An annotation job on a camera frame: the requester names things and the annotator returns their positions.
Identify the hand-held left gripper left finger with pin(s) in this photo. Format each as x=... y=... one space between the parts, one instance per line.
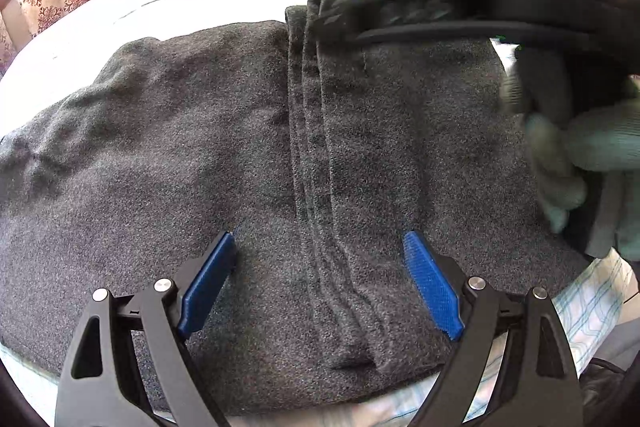
x=210 y=282

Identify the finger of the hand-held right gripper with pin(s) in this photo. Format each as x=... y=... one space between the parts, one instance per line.
x=400 y=14

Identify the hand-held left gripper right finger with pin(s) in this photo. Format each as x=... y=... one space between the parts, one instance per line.
x=430 y=282

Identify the person's right hand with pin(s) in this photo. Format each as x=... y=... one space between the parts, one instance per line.
x=600 y=142

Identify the dark grey pants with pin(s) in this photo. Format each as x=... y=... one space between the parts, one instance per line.
x=175 y=132

